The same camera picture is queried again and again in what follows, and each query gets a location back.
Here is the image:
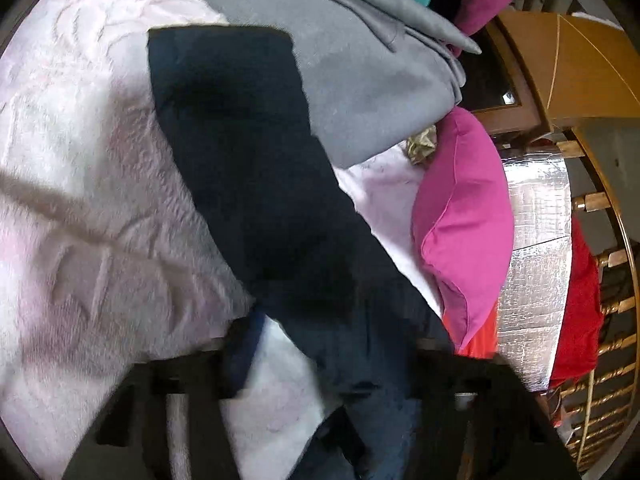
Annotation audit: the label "red pillow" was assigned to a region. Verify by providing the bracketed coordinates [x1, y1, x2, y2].
[457, 305, 501, 361]

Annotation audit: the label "silver foil insulation mat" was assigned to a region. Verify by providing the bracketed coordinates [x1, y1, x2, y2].
[495, 145, 573, 393]

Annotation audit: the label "wooden spindle rail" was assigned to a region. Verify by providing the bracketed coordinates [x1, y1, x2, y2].
[550, 130, 640, 466]

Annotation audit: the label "beige crumpled cloth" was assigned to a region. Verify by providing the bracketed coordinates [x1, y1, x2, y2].
[405, 125, 438, 166]

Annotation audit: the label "white pink textured bedspread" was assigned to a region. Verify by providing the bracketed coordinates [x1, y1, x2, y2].
[0, 0, 443, 480]

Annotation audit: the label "navy blue garment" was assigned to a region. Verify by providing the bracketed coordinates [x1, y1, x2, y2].
[147, 25, 456, 480]

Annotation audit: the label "wooden cabinet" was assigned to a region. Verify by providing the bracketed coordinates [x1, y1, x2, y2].
[470, 10, 640, 136]

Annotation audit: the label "pink pillow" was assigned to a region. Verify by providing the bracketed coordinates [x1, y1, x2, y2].
[412, 107, 513, 351]

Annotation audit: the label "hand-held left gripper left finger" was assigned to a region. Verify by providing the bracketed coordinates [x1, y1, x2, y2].
[62, 309, 267, 480]

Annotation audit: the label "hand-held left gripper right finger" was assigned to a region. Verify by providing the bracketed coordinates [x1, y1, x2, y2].
[414, 339, 581, 480]

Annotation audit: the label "grey garment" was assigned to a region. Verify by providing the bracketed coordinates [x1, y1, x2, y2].
[195, 0, 483, 171]

